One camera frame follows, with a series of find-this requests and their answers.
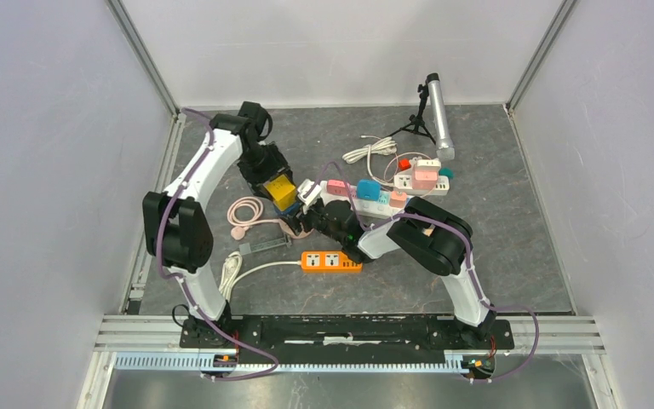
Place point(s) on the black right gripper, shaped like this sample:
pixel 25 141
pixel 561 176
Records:
pixel 301 218

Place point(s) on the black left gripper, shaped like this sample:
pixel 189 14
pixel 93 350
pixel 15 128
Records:
pixel 277 165

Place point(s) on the yellow cube socket adapter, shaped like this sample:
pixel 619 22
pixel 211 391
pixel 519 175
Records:
pixel 281 191

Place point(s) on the pink round power socket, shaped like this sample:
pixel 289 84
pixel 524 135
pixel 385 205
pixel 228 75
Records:
pixel 294 227

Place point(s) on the long white power strip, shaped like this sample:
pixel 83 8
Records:
pixel 379 209

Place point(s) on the blue cube socket adapter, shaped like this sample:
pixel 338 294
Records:
pixel 290 212

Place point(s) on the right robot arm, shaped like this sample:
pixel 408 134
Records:
pixel 435 238

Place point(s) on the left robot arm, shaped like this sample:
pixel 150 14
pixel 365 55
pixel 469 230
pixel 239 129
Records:
pixel 177 232

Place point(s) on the pink flat plug adapter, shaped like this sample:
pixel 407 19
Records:
pixel 338 188

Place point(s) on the red small plug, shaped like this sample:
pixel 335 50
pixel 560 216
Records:
pixel 404 164

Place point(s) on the teal small plug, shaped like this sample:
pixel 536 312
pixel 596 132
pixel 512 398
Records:
pixel 447 173

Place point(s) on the light blue cube adapter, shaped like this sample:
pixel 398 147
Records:
pixel 368 190

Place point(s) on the orange power strip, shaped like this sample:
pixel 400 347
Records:
pixel 328 262

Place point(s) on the salmon small cube adapter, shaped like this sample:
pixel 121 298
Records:
pixel 398 199

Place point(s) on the small white power strip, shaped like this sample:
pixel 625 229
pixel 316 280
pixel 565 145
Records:
pixel 403 182

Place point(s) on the pink white cube adapter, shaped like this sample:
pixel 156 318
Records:
pixel 425 174

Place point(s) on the silver cylindrical flashlight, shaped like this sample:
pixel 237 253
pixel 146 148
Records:
pixel 443 141

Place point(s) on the grey plastic bracket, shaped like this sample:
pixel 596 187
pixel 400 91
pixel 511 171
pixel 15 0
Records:
pixel 252 248

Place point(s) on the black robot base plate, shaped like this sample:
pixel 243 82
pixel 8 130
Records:
pixel 345 339

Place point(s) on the aluminium slotted rail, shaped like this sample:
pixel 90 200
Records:
pixel 208 362

